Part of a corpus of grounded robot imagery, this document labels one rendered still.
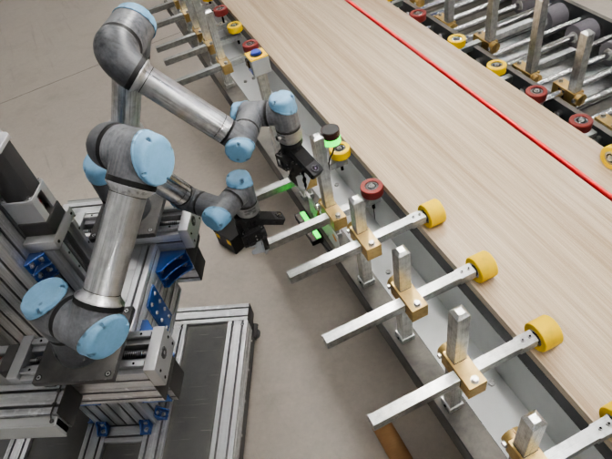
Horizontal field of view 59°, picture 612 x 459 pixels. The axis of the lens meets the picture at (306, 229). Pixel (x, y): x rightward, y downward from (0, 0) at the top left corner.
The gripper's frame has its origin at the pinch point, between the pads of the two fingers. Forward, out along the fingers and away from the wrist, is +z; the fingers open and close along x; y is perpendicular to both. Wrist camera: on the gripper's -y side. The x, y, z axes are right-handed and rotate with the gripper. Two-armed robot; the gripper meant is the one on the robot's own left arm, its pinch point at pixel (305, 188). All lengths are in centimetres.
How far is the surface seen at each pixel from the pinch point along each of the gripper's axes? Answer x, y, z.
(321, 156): -7.9, -1.6, -9.2
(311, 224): 1.9, -2.0, 14.5
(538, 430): 27, -95, -11
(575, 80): -110, -36, 9
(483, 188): -42, -40, 10
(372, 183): -21.8, -9.3, 9.4
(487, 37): -128, 13, 14
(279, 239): 13.6, 2.3, 14.5
